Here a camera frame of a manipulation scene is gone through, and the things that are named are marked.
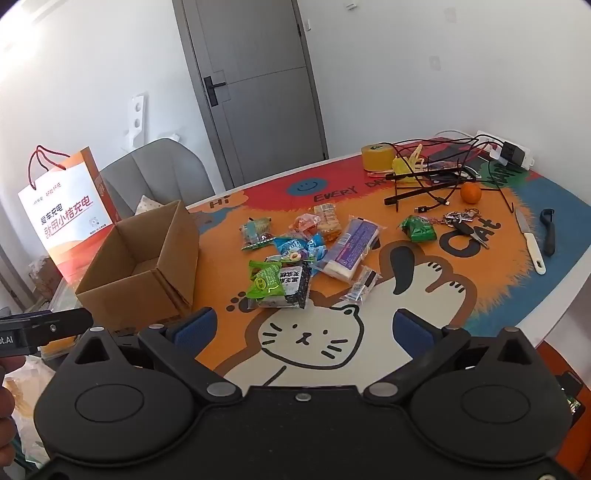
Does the black charging cable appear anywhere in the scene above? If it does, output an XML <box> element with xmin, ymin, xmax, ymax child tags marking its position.
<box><xmin>406</xmin><ymin>138</ymin><xmax>504</xmax><ymax>214</ymax></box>

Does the beige clothes peg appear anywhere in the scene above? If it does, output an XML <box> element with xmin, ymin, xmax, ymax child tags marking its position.
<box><xmin>405</xmin><ymin>144</ymin><xmax>428</xmax><ymax>171</ymax></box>

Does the green striped clear snack packet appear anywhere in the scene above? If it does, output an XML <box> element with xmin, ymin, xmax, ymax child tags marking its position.
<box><xmin>239</xmin><ymin>216</ymin><xmax>274</xmax><ymax>251</ymax></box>

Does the cartoon cat table mat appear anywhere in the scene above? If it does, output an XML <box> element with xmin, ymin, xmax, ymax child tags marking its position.
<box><xmin>187</xmin><ymin>138</ymin><xmax>591</xmax><ymax>389</ymax></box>

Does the black charger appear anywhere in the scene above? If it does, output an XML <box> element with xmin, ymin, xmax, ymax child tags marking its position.
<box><xmin>501</xmin><ymin>140</ymin><xmax>527</xmax><ymax>165</ymax></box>

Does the pink snack packet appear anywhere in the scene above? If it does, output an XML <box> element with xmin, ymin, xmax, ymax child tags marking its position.
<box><xmin>289</xmin><ymin>213</ymin><xmax>320</xmax><ymax>237</ymax></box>

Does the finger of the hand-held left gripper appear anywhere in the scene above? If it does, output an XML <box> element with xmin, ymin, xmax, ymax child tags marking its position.
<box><xmin>25</xmin><ymin>307</ymin><xmax>95</xmax><ymax>347</ymax></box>

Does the black flat device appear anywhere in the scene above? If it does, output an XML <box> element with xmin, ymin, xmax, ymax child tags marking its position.
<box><xmin>427</xmin><ymin>145</ymin><xmax>491</xmax><ymax>164</ymax></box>

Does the orange white paper bag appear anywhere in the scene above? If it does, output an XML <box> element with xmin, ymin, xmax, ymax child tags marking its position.
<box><xmin>17</xmin><ymin>145</ymin><xmax>122</xmax><ymax>285</ymax></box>

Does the clear plastic tray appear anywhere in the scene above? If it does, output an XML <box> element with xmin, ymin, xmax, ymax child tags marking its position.
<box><xmin>48</xmin><ymin>283</ymin><xmax>93</xmax><ymax>319</ymax></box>

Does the bunch of keys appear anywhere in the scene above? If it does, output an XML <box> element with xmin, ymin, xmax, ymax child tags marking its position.
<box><xmin>442</xmin><ymin>208</ymin><xmax>489</xmax><ymax>248</ymax></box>

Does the person's left hand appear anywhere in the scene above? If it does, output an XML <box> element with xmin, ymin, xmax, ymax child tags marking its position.
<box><xmin>0</xmin><ymin>354</ymin><xmax>23</xmax><ymax>464</ymax></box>

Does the white handled knife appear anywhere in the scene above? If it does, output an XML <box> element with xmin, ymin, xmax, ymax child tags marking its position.
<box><xmin>514</xmin><ymin>207</ymin><xmax>547</xmax><ymax>276</ymax></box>

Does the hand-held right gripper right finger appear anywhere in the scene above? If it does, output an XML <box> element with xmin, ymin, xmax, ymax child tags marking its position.
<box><xmin>362</xmin><ymin>308</ymin><xmax>540</xmax><ymax>410</ymax></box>

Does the orange biscuit packet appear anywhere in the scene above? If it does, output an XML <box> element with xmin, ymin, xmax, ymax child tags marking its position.
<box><xmin>313</xmin><ymin>203</ymin><xmax>343</xmax><ymax>243</ymax></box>

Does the yellow tape roll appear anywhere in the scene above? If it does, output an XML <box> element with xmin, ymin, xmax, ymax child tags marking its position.
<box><xmin>361</xmin><ymin>141</ymin><xmax>396</xmax><ymax>173</ymax></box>

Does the white plastic bag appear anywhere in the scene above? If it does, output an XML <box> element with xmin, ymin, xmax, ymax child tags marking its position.
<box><xmin>4</xmin><ymin>354</ymin><xmax>54</xmax><ymax>468</ymax></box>

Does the grey door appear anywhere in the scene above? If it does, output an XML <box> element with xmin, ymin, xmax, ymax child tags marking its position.
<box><xmin>172</xmin><ymin>0</ymin><xmax>330</xmax><ymax>193</ymax></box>

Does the black wire stand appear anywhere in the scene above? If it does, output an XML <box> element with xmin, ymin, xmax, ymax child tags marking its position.
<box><xmin>383</xmin><ymin>154</ymin><xmax>519</xmax><ymax>214</ymax></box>

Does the purple white snack packet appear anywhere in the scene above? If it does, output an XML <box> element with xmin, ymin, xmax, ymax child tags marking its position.
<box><xmin>315</xmin><ymin>216</ymin><xmax>385</xmax><ymax>281</ymax></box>

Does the dark green snack packet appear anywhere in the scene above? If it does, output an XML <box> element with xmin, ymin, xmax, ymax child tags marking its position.
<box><xmin>399</xmin><ymin>214</ymin><xmax>438</xmax><ymax>244</ymax></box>

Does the black peeler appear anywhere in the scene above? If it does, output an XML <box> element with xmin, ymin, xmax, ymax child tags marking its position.
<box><xmin>540</xmin><ymin>208</ymin><xmax>557</xmax><ymax>257</ymax></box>

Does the brown cardboard box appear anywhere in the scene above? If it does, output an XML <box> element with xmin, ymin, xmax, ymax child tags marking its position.
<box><xmin>75</xmin><ymin>199</ymin><xmax>201</xmax><ymax>331</ymax></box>

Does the black white snack packet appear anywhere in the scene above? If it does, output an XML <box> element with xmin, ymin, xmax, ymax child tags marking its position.
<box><xmin>249</xmin><ymin>262</ymin><xmax>311</xmax><ymax>310</ymax></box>

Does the grey upholstered chair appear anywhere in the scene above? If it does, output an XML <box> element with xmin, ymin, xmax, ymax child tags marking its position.
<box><xmin>99</xmin><ymin>137</ymin><xmax>216</xmax><ymax>219</ymax></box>

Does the white power strip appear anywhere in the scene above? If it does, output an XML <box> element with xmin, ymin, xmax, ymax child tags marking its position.
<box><xmin>475</xmin><ymin>130</ymin><xmax>537</xmax><ymax>169</ymax></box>

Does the small cardboard box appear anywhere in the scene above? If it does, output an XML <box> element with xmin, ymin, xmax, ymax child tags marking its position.
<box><xmin>27</xmin><ymin>256</ymin><xmax>64</xmax><ymax>301</ymax></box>

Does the black door handle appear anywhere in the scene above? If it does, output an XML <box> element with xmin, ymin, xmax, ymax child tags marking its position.
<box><xmin>204</xmin><ymin>75</ymin><xmax>228</xmax><ymax>107</ymax></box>

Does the white foam piece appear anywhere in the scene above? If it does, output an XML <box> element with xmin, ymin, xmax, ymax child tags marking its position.
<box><xmin>120</xmin><ymin>92</ymin><xmax>150</xmax><ymax>151</ymax></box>

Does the small clear sachet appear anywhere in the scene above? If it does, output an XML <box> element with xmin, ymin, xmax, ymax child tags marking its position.
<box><xmin>343</xmin><ymin>266</ymin><xmax>380</xmax><ymax>304</ymax></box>

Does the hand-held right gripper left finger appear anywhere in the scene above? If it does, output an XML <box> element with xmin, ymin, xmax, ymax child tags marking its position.
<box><xmin>67</xmin><ymin>307</ymin><xmax>244</xmax><ymax>410</ymax></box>

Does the blue snack packet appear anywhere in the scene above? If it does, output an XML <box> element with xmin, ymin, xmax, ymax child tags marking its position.
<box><xmin>273</xmin><ymin>232</ymin><xmax>328</xmax><ymax>265</ymax></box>

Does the black wire rack with cables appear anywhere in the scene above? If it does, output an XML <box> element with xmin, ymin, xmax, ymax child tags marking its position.
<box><xmin>392</xmin><ymin>134</ymin><xmax>509</xmax><ymax>208</ymax></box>

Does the spotted beige cushion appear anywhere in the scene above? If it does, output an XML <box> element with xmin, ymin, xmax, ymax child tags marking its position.
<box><xmin>134</xmin><ymin>194</ymin><xmax>163</xmax><ymax>217</ymax></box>

